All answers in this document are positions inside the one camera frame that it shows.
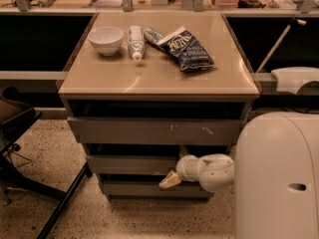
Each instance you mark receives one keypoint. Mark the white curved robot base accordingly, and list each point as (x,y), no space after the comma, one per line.
(292,79)

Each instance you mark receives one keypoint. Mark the grey bottom drawer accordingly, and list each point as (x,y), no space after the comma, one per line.
(152,190)

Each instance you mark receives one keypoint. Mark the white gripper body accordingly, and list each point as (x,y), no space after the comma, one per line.
(182,168)

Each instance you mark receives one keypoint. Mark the white leaning stick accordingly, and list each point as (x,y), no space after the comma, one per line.
(292,22)

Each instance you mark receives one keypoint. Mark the blue vinegar chip bag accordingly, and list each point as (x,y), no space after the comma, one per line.
(184,47)

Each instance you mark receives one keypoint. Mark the grey drawer cabinet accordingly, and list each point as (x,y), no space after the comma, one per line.
(117,87)

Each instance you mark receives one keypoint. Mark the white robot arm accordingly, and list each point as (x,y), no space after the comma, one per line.
(275,174)

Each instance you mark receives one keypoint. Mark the grey drawer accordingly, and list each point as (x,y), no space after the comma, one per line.
(132,164)
(156,131)
(152,190)

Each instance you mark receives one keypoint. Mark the white bowl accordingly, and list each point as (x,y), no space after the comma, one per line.
(106,40)

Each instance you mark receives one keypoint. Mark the grey top drawer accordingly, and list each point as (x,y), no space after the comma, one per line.
(156,131)

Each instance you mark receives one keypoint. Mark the clear plastic water bottle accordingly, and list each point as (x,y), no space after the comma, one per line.
(136,43)

